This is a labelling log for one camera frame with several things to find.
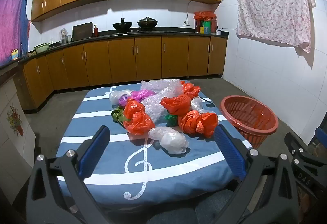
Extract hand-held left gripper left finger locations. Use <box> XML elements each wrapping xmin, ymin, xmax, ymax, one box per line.
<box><xmin>26</xmin><ymin>125</ymin><xmax>111</xmax><ymax>224</ymax></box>

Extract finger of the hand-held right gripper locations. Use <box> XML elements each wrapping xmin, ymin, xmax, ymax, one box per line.
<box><xmin>315</xmin><ymin>127</ymin><xmax>327</xmax><ymax>147</ymax></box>
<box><xmin>284</xmin><ymin>133</ymin><xmax>327</xmax><ymax>188</ymax></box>

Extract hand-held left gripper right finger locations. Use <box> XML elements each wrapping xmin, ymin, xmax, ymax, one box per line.
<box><xmin>213</xmin><ymin>124</ymin><xmax>299</xmax><ymax>224</ymax></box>

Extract red plastic basket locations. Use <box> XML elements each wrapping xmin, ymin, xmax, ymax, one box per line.
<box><xmin>220</xmin><ymin>96</ymin><xmax>279</xmax><ymax>150</ymax></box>

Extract dark green plastic bag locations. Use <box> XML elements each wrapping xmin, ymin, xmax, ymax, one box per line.
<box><xmin>163</xmin><ymin>114</ymin><xmax>179</xmax><ymax>127</ymax></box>

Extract blue striped music-note blanket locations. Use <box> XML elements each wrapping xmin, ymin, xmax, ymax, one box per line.
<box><xmin>55</xmin><ymin>83</ymin><xmax>253</xmax><ymax>208</ymax></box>

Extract light green plastic bag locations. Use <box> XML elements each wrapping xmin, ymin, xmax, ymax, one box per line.
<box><xmin>111</xmin><ymin>109</ymin><xmax>132</xmax><ymax>124</ymax></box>

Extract orange plastic bag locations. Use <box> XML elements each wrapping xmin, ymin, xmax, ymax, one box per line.
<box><xmin>178</xmin><ymin>110</ymin><xmax>219</xmax><ymax>138</ymax></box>
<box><xmin>123</xmin><ymin>111</ymin><xmax>156</xmax><ymax>136</ymax></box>
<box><xmin>124</xmin><ymin>99</ymin><xmax>146</xmax><ymax>119</ymax></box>
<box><xmin>182</xmin><ymin>82</ymin><xmax>201</xmax><ymax>99</ymax></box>
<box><xmin>160</xmin><ymin>94</ymin><xmax>192</xmax><ymax>117</ymax></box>

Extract white plastic bag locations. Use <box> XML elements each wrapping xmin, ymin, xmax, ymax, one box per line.
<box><xmin>109</xmin><ymin>90</ymin><xmax>132</xmax><ymax>105</ymax></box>
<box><xmin>190</xmin><ymin>96</ymin><xmax>205</xmax><ymax>113</ymax></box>
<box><xmin>149</xmin><ymin>126</ymin><xmax>189</xmax><ymax>155</ymax></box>

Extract dark blue cloth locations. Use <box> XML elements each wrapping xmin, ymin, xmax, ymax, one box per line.
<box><xmin>149</xmin><ymin>189</ymin><xmax>256</xmax><ymax>224</ymax></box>

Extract purple plastic bag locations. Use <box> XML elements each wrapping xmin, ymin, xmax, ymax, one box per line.
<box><xmin>120</xmin><ymin>89</ymin><xmax>156</xmax><ymax>107</ymax></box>

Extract flower print panel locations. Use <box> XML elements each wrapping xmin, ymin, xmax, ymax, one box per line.
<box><xmin>0</xmin><ymin>78</ymin><xmax>35</xmax><ymax>182</ymax></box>

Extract wooden base cabinets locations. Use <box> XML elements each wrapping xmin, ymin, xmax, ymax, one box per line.
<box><xmin>18</xmin><ymin>35</ymin><xmax>228</xmax><ymax>112</ymax></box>

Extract black kitchen countertop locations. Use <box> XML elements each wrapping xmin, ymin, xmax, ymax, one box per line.
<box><xmin>0</xmin><ymin>31</ymin><xmax>229</xmax><ymax>69</ymax></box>

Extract green bowl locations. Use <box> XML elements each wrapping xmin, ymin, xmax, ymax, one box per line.
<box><xmin>34</xmin><ymin>43</ymin><xmax>50</xmax><ymax>54</ymax></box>

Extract glass jar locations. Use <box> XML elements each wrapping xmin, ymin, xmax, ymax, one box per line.
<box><xmin>60</xmin><ymin>28</ymin><xmax>71</xmax><ymax>45</ymax></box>

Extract dark brown cutting board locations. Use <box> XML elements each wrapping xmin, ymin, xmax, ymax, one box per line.
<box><xmin>72</xmin><ymin>22</ymin><xmax>93</xmax><ymax>41</ymax></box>

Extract black wok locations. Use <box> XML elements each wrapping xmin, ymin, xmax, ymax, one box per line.
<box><xmin>113</xmin><ymin>18</ymin><xmax>133</xmax><ymax>32</ymax></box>

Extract black pot with lid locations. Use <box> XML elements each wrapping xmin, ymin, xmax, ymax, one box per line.
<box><xmin>137</xmin><ymin>17</ymin><xmax>158</xmax><ymax>31</ymax></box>

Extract red bag over containers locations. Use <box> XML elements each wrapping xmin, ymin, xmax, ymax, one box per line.
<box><xmin>193</xmin><ymin>11</ymin><xmax>215</xmax><ymax>22</ymax></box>

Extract pink floral hanging cloth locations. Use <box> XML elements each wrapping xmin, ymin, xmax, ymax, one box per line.
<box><xmin>232</xmin><ymin>0</ymin><xmax>316</xmax><ymax>53</ymax></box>

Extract blue purple hanging cloth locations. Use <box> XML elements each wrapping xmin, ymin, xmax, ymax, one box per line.
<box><xmin>0</xmin><ymin>0</ymin><xmax>31</xmax><ymax>67</ymax></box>

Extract grey wall cable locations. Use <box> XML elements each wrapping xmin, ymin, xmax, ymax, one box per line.
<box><xmin>186</xmin><ymin>0</ymin><xmax>236</xmax><ymax>23</ymax></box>

